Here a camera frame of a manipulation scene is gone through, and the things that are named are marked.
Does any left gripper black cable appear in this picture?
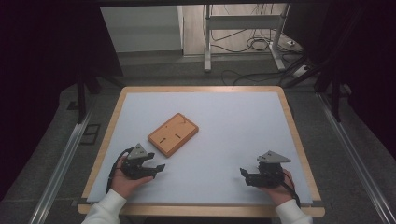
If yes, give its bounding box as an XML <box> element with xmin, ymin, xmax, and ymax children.
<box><xmin>106</xmin><ymin>147</ymin><xmax>134</xmax><ymax>194</ymax></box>

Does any wooden table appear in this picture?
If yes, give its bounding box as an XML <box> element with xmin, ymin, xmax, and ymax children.
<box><xmin>77</xmin><ymin>85</ymin><xmax>326</xmax><ymax>218</ymax></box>

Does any black floor plate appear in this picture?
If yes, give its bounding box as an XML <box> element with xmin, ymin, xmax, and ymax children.
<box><xmin>78</xmin><ymin>123</ymin><xmax>102</xmax><ymax>146</ymax></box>

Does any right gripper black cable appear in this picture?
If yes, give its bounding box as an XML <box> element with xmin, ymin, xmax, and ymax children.
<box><xmin>281</xmin><ymin>171</ymin><xmax>303</xmax><ymax>209</ymax></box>

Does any person's left hand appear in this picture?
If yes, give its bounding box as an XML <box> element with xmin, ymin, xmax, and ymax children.
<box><xmin>110</xmin><ymin>154</ymin><xmax>154</xmax><ymax>199</ymax></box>

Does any dark curtain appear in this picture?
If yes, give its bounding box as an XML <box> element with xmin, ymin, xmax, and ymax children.
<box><xmin>283</xmin><ymin>0</ymin><xmax>396</xmax><ymax>161</ymax></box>
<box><xmin>0</xmin><ymin>0</ymin><xmax>124</xmax><ymax>202</ymax></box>

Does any black metal stand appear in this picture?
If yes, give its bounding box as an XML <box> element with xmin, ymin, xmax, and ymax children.
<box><xmin>75</xmin><ymin>70</ymin><xmax>126</xmax><ymax>124</ymax></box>
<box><xmin>279</xmin><ymin>6</ymin><xmax>354</xmax><ymax>123</ymax></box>

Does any white cabinet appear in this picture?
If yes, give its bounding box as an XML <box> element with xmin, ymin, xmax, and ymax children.
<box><xmin>100</xmin><ymin>5</ymin><xmax>185</xmax><ymax>54</ymax></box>

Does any white metal desk frame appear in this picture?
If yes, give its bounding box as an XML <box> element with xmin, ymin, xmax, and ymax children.
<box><xmin>203</xmin><ymin>3</ymin><xmax>292</xmax><ymax>74</ymax></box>

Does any aluminium rail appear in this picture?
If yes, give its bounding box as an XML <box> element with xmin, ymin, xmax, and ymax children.
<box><xmin>28</xmin><ymin>108</ymin><xmax>95</xmax><ymax>224</ymax></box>
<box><xmin>315</xmin><ymin>92</ymin><xmax>396</xmax><ymax>224</ymax></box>

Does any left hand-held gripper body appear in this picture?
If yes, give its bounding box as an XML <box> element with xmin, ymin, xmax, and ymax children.
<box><xmin>120</xmin><ymin>143</ymin><xmax>154</xmax><ymax>181</ymax></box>

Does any white table mat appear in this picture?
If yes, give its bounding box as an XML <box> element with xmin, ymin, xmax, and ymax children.
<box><xmin>86</xmin><ymin>91</ymin><xmax>314</xmax><ymax>206</ymax></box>

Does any person's right hand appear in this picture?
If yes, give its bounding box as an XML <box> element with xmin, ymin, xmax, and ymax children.
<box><xmin>260</xmin><ymin>168</ymin><xmax>295</xmax><ymax>207</ymax></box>

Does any long black floor cable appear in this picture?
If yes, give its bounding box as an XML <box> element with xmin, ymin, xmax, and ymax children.
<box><xmin>220</xmin><ymin>69</ymin><xmax>302</xmax><ymax>87</ymax></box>

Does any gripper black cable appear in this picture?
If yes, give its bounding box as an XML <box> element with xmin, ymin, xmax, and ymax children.
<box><xmin>281</xmin><ymin>171</ymin><xmax>303</xmax><ymax>209</ymax></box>
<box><xmin>106</xmin><ymin>147</ymin><xmax>134</xmax><ymax>194</ymax></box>

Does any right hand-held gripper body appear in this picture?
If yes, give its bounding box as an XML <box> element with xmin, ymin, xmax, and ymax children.
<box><xmin>246</xmin><ymin>150</ymin><xmax>292</xmax><ymax>189</ymax></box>

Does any wooden picture frame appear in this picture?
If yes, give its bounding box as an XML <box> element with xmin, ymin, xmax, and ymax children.
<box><xmin>147</xmin><ymin>112</ymin><xmax>200</xmax><ymax>159</ymax></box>

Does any white power strip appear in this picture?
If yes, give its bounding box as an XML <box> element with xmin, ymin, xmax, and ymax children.
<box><xmin>292</xmin><ymin>63</ymin><xmax>313</xmax><ymax>78</ymax></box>

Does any black floor cable bundle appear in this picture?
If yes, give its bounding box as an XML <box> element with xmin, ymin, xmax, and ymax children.
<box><xmin>210</xmin><ymin>28</ymin><xmax>304</xmax><ymax>54</ymax></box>

